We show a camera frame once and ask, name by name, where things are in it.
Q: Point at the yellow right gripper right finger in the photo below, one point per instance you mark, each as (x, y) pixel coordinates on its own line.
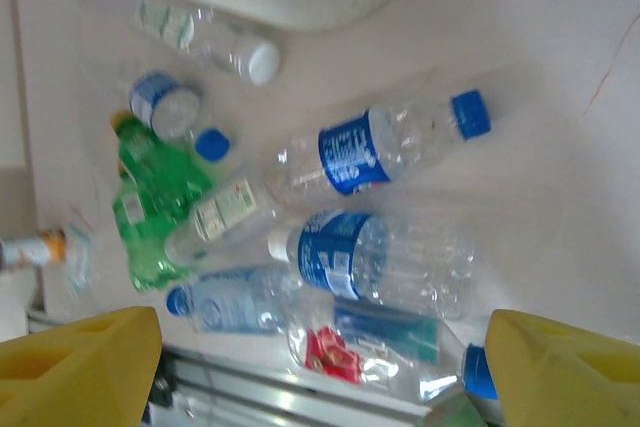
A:
(565, 382)

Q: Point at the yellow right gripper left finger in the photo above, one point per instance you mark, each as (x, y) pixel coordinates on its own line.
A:
(65, 382)

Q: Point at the crushed green bottle yellow cap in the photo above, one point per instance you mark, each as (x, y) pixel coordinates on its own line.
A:
(150, 187)

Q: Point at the clear bottle white green label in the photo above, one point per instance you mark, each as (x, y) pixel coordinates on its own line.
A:
(225, 212)

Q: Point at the clear bottle red flower label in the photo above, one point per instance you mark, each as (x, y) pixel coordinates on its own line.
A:
(330, 354)

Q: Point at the clear bottle blue label white cap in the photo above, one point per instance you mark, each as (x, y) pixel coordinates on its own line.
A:
(330, 257)

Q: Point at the small bottle blue label white cap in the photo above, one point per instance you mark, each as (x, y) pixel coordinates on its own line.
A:
(155, 97)

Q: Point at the clear bottle rounded green-white label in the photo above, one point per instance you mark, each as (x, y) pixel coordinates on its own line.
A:
(165, 22)

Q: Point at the clear plastic wrapper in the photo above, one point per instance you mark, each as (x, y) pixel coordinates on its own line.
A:
(80, 259)

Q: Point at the orange and white bottle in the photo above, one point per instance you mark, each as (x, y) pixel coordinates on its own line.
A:
(30, 249)

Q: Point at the clear bottle pale blue label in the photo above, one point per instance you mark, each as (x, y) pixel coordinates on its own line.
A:
(225, 304)

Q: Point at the aluminium table rail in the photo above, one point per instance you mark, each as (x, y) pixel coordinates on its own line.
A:
(280, 392)

